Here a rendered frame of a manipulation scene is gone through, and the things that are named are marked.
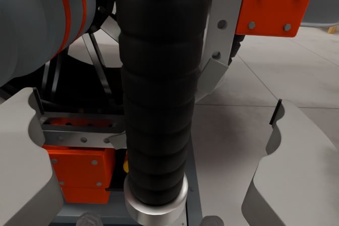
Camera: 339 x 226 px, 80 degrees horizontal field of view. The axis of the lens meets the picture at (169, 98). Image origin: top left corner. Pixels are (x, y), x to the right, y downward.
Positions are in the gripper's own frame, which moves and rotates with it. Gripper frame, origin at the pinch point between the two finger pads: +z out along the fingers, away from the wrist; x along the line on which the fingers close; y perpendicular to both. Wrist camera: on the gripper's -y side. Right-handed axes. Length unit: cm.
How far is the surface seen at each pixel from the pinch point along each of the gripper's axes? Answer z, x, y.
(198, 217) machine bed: 32, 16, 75
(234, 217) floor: 36, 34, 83
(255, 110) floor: 119, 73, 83
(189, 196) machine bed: 40, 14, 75
